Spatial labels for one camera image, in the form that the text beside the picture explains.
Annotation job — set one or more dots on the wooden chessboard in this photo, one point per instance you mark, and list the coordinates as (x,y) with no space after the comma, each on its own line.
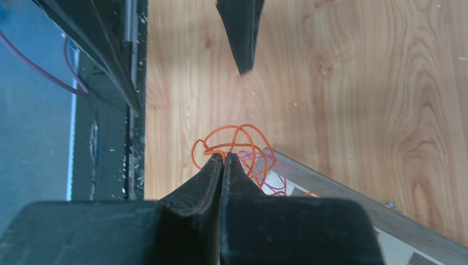
(402,240)

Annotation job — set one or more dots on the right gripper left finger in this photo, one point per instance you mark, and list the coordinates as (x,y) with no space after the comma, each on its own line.
(181,228)

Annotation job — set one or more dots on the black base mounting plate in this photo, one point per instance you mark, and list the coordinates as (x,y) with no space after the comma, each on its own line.
(109,45)

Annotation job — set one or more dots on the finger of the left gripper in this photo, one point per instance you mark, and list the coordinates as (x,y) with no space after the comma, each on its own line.
(241,20)

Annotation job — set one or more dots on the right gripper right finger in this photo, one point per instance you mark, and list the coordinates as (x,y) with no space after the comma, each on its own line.
(261,229)

